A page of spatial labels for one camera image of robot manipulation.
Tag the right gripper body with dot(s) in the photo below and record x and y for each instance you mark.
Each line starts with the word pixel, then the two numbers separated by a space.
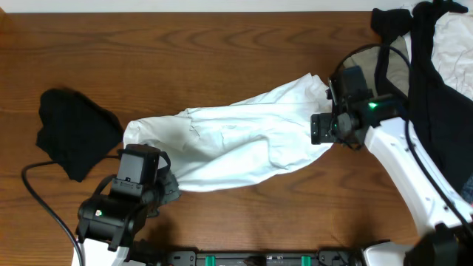
pixel 329 128

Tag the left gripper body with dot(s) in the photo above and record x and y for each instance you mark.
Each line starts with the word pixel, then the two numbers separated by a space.
pixel 168 183

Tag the white t-shirt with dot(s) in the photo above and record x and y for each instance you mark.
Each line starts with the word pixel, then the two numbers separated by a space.
pixel 245 143

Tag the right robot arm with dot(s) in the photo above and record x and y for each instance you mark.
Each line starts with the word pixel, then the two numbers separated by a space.
pixel 442 218

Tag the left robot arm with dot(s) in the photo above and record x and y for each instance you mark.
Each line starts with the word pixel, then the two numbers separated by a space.
pixel 119 207

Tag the beige garment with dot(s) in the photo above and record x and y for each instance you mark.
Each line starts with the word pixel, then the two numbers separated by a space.
pixel 383 74

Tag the folded black cloth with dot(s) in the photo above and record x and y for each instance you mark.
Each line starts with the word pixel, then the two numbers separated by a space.
pixel 76 132

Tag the black garment in pile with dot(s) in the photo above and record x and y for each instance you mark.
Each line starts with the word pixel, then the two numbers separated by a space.
pixel 442 117

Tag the white wrinkled garment in pile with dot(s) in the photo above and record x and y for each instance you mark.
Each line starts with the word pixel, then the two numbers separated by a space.
pixel 452 51

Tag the grey cloth with red tag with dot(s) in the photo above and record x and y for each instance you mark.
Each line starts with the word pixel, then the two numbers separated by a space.
pixel 467 191

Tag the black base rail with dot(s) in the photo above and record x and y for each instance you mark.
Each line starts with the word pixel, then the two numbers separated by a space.
pixel 244 258

